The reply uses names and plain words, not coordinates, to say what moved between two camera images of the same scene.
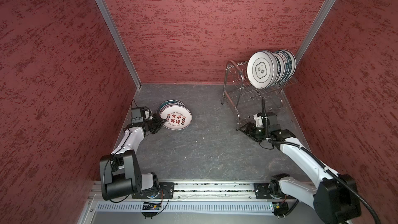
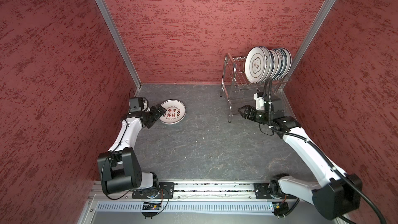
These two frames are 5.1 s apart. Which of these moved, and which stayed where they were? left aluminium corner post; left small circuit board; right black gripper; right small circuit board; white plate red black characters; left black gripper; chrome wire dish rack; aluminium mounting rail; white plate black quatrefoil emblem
Moved: chrome wire dish rack; right black gripper; white plate red black characters; white plate black quatrefoil emblem; left black gripper
Stayed: aluminium mounting rail; right small circuit board; left small circuit board; left aluminium corner post
